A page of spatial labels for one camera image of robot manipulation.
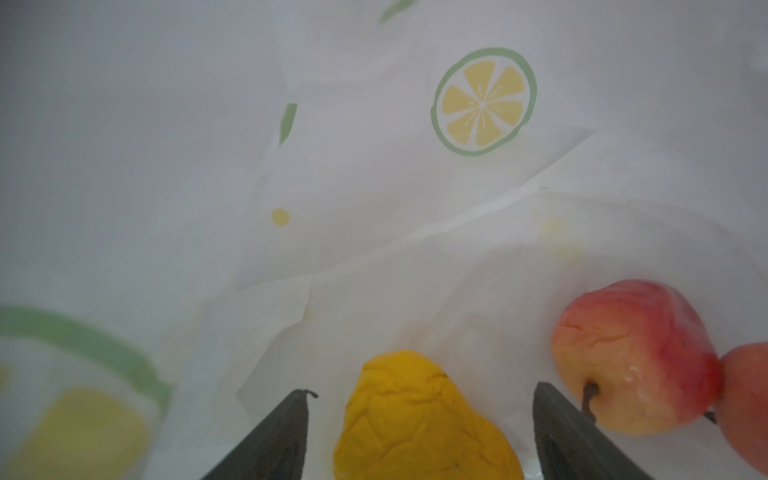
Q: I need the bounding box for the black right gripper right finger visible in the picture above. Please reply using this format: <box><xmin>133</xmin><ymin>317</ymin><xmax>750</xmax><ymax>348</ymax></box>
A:
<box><xmin>532</xmin><ymin>382</ymin><xmax>651</xmax><ymax>480</ymax></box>

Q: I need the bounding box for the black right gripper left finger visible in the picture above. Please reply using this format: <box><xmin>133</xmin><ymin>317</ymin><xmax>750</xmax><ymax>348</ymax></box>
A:
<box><xmin>203</xmin><ymin>389</ymin><xmax>318</xmax><ymax>480</ymax></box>

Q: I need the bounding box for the dark red fake fruit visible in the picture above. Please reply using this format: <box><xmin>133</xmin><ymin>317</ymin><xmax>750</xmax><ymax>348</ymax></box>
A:
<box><xmin>551</xmin><ymin>279</ymin><xmax>723</xmax><ymax>435</ymax></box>

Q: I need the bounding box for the orange yellow fake fruit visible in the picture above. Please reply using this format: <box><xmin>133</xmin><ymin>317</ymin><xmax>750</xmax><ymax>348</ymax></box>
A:
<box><xmin>333</xmin><ymin>350</ymin><xmax>524</xmax><ymax>480</ymax></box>

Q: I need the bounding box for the small red fake cherry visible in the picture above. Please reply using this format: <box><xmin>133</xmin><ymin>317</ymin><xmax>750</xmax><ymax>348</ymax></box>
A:
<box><xmin>708</xmin><ymin>341</ymin><xmax>767</xmax><ymax>475</ymax></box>

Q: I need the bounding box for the white plastic bag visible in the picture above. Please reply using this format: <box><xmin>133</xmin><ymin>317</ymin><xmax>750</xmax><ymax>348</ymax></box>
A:
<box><xmin>1</xmin><ymin>1</ymin><xmax>767</xmax><ymax>479</ymax></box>

